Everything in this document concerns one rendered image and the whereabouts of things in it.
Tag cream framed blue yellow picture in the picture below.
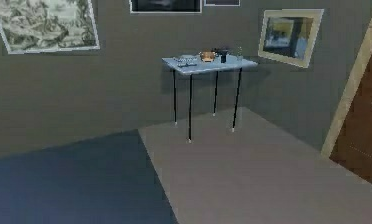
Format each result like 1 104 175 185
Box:
257 8 325 69

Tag copper bowl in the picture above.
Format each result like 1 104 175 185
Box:
198 49 217 63

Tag dark framed picture white border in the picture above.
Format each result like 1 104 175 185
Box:
128 0 203 15

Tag grey keyboard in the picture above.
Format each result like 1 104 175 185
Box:
172 54 199 69

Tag brown wooden room door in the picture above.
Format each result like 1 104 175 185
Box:
329 41 372 188

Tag small dark framed picture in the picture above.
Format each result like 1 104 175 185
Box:
203 0 242 7

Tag pale blue table black legs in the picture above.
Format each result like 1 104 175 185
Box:
161 54 259 144

